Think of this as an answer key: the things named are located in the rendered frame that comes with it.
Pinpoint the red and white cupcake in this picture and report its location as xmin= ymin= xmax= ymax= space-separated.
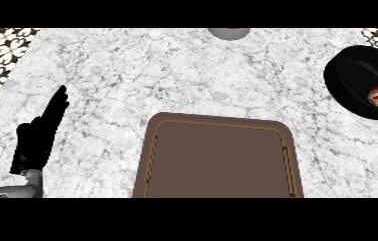
xmin=367 ymin=86 xmax=378 ymax=107

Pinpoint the brown tray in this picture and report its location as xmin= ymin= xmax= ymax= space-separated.
xmin=132 ymin=111 xmax=306 ymax=199

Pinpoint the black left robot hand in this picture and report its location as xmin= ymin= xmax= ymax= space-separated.
xmin=9 ymin=84 xmax=71 ymax=176

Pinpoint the grey round object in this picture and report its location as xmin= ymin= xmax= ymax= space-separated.
xmin=207 ymin=27 xmax=253 ymax=42

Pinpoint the black pot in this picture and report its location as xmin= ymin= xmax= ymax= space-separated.
xmin=322 ymin=44 xmax=378 ymax=121

